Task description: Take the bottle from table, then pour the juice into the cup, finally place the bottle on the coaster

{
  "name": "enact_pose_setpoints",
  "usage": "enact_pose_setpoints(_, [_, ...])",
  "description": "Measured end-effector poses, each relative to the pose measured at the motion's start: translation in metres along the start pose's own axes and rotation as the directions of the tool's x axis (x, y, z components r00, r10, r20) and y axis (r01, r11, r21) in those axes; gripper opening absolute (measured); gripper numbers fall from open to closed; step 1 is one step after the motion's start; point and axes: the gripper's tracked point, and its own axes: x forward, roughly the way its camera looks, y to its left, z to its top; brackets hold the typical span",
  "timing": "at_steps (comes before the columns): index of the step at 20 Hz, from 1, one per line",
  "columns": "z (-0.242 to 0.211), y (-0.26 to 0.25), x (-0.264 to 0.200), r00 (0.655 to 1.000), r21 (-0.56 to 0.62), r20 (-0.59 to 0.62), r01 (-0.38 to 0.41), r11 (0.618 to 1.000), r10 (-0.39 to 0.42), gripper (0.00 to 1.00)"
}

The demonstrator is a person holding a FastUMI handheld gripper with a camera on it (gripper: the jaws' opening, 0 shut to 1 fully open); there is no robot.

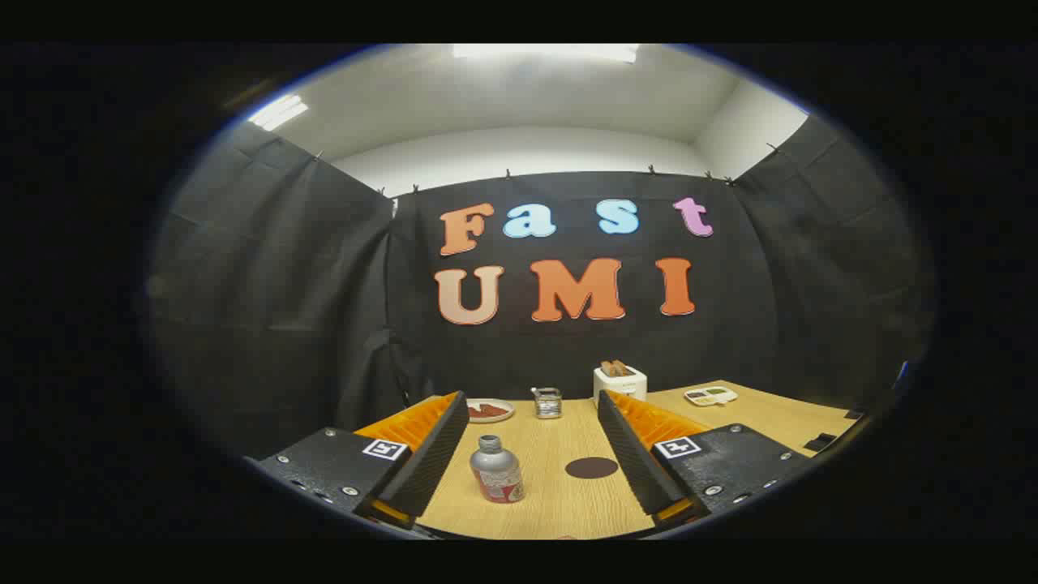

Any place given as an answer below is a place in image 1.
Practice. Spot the black backdrop cloth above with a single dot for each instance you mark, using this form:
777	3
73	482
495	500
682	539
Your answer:
324	284

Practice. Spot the white divided sauce tray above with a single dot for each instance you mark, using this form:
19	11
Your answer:
710	396

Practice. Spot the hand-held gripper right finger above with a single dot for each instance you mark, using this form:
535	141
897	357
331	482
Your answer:
628	462

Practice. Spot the long ceiling light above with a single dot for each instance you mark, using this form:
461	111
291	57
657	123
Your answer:
543	52
278	112

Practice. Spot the brown toast slice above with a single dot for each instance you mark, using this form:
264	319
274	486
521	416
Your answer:
616	367

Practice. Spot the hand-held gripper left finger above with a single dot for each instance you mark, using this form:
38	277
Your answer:
430	470

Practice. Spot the wooden table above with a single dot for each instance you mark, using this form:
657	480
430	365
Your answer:
551	442

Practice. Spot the dark brown round coaster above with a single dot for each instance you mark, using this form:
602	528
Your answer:
591	468

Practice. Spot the round white plate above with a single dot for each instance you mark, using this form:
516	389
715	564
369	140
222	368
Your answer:
490	419

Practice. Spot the white toaster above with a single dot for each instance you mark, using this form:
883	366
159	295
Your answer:
620	388

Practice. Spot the dark red food pieces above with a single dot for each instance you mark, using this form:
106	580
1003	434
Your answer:
488	410

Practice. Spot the silver juice bottle red label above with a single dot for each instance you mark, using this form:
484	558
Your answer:
495	474

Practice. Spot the small black object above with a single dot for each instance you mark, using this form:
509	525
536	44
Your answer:
819	443

